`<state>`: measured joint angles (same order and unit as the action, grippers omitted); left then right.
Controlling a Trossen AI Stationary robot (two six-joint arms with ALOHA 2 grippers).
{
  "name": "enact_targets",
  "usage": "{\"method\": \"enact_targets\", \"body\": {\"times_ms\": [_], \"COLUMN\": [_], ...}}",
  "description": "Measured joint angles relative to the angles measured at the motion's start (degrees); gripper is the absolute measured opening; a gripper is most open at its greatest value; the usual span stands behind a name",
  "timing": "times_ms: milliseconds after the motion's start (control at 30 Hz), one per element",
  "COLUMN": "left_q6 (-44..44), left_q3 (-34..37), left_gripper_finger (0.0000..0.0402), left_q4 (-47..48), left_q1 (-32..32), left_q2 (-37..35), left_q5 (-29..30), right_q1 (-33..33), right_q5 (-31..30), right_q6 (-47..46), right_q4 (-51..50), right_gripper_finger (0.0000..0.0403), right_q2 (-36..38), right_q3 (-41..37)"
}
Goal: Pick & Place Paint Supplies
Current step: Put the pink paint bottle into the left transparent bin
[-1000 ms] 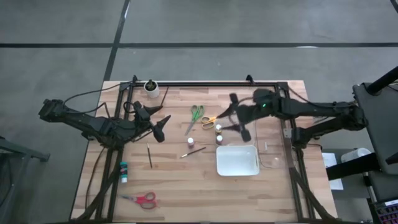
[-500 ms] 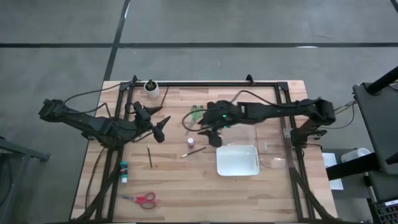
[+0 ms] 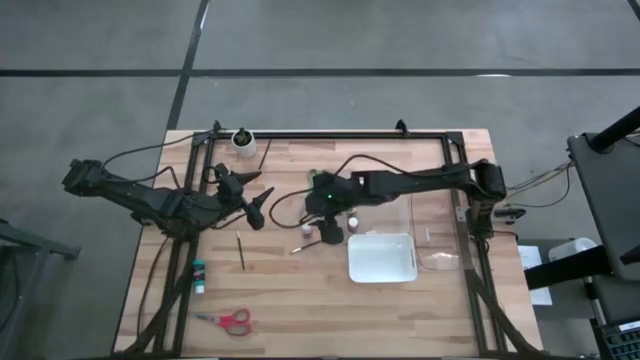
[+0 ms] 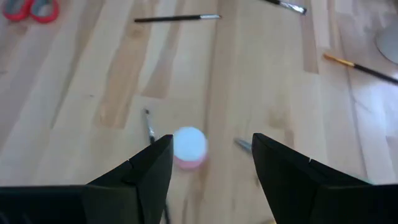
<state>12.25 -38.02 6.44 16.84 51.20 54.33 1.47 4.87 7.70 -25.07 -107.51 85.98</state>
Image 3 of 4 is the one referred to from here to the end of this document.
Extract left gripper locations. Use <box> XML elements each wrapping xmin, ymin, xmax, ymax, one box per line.
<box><xmin>215</xmin><ymin>162</ymin><xmax>275</xmax><ymax>231</ymax></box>

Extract black paintbrush silver ferrule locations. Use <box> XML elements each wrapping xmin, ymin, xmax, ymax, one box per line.
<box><xmin>289</xmin><ymin>239</ymin><xmax>324</xmax><ymax>254</ymax></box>

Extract brown paintbrush tan bristles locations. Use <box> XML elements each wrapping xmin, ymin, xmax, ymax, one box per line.
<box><xmin>257</xmin><ymin>138</ymin><xmax>274</xmax><ymax>171</ymax></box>

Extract small clear plastic bin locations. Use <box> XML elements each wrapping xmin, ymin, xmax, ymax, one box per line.
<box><xmin>346</xmin><ymin>194</ymin><xmax>414</xmax><ymax>236</ymax></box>

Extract white plastic bin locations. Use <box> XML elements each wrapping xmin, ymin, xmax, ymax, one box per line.
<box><xmin>347</xmin><ymin>232</ymin><xmax>419</xmax><ymax>285</ymax></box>

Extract thin dark paintbrush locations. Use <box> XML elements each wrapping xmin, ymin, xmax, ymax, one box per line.
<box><xmin>235</xmin><ymin>228</ymin><xmax>246</xmax><ymax>272</ymax></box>

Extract teal paint bottle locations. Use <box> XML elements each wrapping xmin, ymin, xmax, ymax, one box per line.
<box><xmin>192</xmin><ymin>259</ymin><xmax>207</xmax><ymax>295</ymax></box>

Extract white plant pot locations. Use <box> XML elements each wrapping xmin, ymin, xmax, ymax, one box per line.
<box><xmin>231</xmin><ymin>127</ymin><xmax>258</xmax><ymax>159</ymax></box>

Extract large clear plastic bin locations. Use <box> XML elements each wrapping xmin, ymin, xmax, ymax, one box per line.
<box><xmin>410</xmin><ymin>186</ymin><xmax>474</xmax><ymax>272</ymax></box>

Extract red scissors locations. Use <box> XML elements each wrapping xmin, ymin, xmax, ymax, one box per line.
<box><xmin>192</xmin><ymin>307</ymin><xmax>254</xmax><ymax>337</ymax></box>

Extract white paper sheet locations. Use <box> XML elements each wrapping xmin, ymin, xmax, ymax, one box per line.
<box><xmin>517</xmin><ymin>244</ymin><xmax>554</xmax><ymax>307</ymax></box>

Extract dark grey furniture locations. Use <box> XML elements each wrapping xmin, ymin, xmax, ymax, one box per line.
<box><xmin>0</xmin><ymin>214</ymin><xmax>82</xmax><ymax>360</ymax></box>

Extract white plastic container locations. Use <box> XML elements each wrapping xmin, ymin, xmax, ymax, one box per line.
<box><xmin>548</xmin><ymin>237</ymin><xmax>599</xmax><ymax>263</ymax></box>

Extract black equipment cart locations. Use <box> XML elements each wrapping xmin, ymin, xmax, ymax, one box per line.
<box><xmin>519</xmin><ymin>104</ymin><xmax>640</xmax><ymax>326</ymax></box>

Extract black keyboard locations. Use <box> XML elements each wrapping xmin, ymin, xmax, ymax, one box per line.
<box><xmin>602</xmin><ymin>319</ymin><xmax>640</xmax><ymax>360</ymax></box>

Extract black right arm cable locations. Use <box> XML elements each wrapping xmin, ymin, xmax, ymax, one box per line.
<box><xmin>268</xmin><ymin>153</ymin><xmax>416</xmax><ymax>230</ymax></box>

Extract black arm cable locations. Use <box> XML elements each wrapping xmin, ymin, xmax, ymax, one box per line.
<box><xmin>268</xmin><ymin>153</ymin><xmax>416</xmax><ymax>230</ymax></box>
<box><xmin>101</xmin><ymin>130</ymin><xmax>221</xmax><ymax>191</ymax></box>

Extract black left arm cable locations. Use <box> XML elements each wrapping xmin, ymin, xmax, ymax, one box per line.
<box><xmin>101</xmin><ymin>130</ymin><xmax>221</xmax><ymax>191</ymax></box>

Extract coloured wire bundle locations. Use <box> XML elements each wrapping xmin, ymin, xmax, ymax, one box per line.
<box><xmin>504</xmin><ymin>159</ymin><xmax>574</xmax><ymax>209</ymax></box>

